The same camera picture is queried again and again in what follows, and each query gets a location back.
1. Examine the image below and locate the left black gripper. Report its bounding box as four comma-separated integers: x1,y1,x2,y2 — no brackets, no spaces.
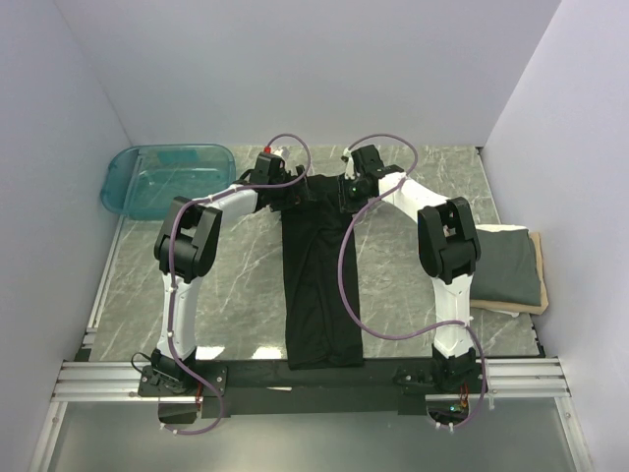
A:
268,166,315,212

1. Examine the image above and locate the black t shirt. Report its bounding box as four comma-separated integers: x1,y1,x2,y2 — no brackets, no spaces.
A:
281,175,364,370

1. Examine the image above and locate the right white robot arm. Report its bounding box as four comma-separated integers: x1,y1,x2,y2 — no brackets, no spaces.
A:
337,143,482,392

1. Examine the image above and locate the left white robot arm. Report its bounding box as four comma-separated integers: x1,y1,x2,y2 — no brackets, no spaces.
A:
150,147,310,395

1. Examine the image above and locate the teal plastic bin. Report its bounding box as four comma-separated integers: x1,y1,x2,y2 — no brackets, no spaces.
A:
100,144,236,221

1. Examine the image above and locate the folded dark grey shirt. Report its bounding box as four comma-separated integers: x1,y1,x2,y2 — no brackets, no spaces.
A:
471,231,542,306

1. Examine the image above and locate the brown cardboard board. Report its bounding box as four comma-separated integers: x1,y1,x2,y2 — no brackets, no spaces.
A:
471,229,548,315

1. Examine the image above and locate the black base crossbar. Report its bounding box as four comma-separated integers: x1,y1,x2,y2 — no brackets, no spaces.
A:
138,357,482,418

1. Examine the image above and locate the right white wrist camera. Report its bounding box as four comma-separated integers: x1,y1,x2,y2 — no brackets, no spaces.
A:
342,147,357,181

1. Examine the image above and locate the aluminium frame rail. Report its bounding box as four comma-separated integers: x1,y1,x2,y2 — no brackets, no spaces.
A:
52,358,571,402

